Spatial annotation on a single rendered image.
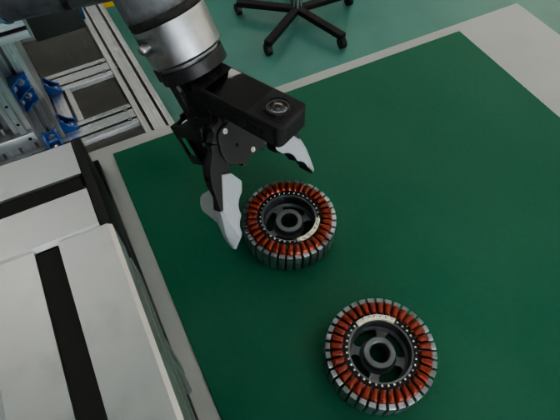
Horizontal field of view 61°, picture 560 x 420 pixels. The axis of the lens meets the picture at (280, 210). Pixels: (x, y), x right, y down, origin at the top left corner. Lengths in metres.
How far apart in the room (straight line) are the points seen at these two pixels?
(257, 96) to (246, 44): 1.63
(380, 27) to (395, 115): 1.50
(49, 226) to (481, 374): 0.47
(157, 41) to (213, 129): 0.10
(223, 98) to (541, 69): 0.58
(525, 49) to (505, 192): 0.32
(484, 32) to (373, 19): 1.36
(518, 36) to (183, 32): 0.64
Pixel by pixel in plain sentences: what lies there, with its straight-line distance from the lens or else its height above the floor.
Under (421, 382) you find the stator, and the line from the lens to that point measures 0.50.
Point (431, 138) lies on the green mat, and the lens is 0.72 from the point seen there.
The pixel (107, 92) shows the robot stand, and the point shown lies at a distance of 1.65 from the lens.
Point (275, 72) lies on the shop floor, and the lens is 1.95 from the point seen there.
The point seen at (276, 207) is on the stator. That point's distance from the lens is 0.59.
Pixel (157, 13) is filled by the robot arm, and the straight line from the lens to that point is 0.46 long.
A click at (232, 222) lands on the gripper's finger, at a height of 0.82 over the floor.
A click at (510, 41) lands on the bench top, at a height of 0.75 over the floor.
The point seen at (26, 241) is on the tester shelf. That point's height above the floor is 1.12.
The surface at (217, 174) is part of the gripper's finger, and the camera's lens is 0.49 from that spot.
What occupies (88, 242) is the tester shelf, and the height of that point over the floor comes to 1.12.
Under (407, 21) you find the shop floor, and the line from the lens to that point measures 2.29.
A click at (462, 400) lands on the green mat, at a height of 0.75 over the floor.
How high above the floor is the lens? 1.25
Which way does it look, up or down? 56 degrees down
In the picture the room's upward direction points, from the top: straight up
